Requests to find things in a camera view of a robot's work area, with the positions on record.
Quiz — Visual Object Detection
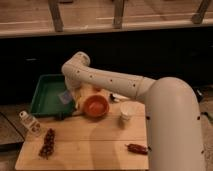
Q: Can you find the red dried chili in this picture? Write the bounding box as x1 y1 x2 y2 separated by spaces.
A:
127 144 148 155

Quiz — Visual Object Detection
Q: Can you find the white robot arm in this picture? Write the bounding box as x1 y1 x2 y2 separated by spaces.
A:
61 52 206 171

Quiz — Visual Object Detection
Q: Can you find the wooden board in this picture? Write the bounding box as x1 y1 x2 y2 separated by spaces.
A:
15 101 149 171

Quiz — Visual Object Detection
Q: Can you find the orange bowl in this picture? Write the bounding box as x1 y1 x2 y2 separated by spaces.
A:
83 95 109 118

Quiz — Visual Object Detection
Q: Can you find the white marker pen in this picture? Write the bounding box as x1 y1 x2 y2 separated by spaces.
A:
110 93 128 102

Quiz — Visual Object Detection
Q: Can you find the green plastic tray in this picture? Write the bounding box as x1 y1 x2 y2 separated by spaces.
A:
30 74 75 118

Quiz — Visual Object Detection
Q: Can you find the white paper cup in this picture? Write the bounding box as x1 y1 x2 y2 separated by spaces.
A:
120 101 136 121

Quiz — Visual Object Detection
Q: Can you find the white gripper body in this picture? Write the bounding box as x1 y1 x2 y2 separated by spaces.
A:
70 88 86 110

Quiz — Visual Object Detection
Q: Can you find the brown grape bunch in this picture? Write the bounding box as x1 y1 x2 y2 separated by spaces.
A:
39 129 55 159

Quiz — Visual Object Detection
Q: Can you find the blue sponge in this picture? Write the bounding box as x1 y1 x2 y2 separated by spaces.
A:
58 90 72 104

